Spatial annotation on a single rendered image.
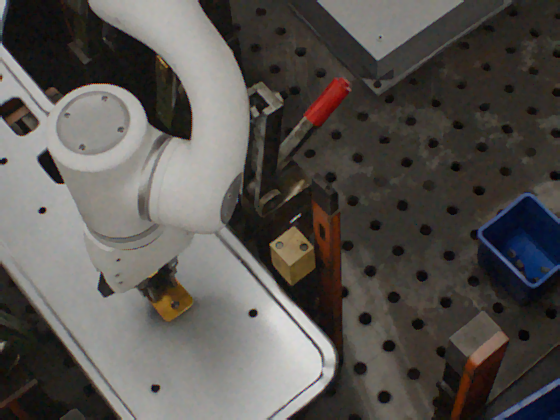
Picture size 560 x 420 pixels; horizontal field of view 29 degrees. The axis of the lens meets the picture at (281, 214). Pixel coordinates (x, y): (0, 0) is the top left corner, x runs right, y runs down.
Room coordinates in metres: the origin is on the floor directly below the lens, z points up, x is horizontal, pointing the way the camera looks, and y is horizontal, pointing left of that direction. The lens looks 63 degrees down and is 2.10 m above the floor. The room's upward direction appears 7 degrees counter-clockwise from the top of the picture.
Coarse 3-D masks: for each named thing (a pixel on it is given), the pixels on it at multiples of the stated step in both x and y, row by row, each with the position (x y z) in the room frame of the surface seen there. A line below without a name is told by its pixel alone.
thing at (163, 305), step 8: (160, 272) 0.50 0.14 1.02; (152, 280) 0.49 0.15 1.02; (160, 280) 0.49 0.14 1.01; (176, 280) 0.49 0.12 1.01; (160, 288) 0.48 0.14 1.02; (168, 288) 0.48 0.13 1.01; (176, 288) 0.48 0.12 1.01; (184, 288) 0.48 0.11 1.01; (160, 296) 0.47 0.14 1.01; (168, 296) 0.47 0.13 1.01; (176, 296) 0.47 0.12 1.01; (184, 296) 0.47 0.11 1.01; (152, 304) 0.46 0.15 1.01; (160, 304) 0.46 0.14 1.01; (168, 304) 0.46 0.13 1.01; (184, 304) 0.46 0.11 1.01; (192, 304) 0.46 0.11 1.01; (160, 312) 0.45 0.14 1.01; (168, 312) 0.45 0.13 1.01; (176, 312) 0.45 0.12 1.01; (168, 320) 0.44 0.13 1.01
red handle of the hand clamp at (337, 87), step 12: (336, 84) 0.62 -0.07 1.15; (348, 84) 0.62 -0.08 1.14; (324, 96) 0.62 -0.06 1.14; (336, 96) 0.61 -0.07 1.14; (312, 108) 0.61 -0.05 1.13; (324, 108) 0.61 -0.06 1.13; (312, 120) 0.60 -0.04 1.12; (324, 120) 0.60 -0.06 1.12; (300, 132) 0.59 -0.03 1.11; (312, 132) 0.59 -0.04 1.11; (288, 144) 0.59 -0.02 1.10; (300, 144) 0.58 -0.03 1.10; (288, 156) 0.58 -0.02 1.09; (252, 180) 0.57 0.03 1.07; (252, 192) 0.55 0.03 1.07
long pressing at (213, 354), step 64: (0, 0) 0.90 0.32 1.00; (0, 64) 0.81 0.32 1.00; (0, 128) 0.72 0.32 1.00; (0, 192) 0.63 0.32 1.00; (64, 192) 0.62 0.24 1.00; (0, 256) 0.55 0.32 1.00; (64, 256) 0.54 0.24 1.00; (192, 256) 0.52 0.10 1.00; (256, 256) 0.51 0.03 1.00; (64, 320) 0.46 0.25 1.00; (128, 320) 0.45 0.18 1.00; (192, 320) 0.44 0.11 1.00; (256, 320) 0.43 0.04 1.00; (128, 384) 0.38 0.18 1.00; (192, 384) 0.37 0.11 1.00; (256, 384) 0.36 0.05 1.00; (320, 384) 0.36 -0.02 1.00
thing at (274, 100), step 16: (256, 96) 0.58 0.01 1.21; (272, 96) 0.57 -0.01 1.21; (256, 112) 0.56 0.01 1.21; (272, 112) 0.56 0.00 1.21; (256, 128) 0.57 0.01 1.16; (272, 128) 0.56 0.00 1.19; (256, 144) 0.57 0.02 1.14; (272, 144) 0.55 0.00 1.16; (256, 160) 0.57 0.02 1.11; (272, 160) 0.55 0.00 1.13; (256, 176) 0.55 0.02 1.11; (272, 176) 0.55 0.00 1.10; (240, 192) 0.56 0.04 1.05; (256, 192) 0.55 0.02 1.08
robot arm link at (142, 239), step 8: (96, 232) 0.45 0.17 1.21; (144, 232) 0.45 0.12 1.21; (152, 232) 0.45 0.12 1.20; (160, 232) 0.46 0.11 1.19; (104, 240) 0.45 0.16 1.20; (112, 240) 0.45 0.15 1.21; (120, 240) 0.44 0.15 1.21; (128, 240) 0.44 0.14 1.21; (136, 240) 0.44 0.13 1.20; (144, 240) 0.45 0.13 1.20; (152, 240) 0.45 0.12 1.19; (120, 248) 0.44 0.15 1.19; (128, 248) 0.44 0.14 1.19
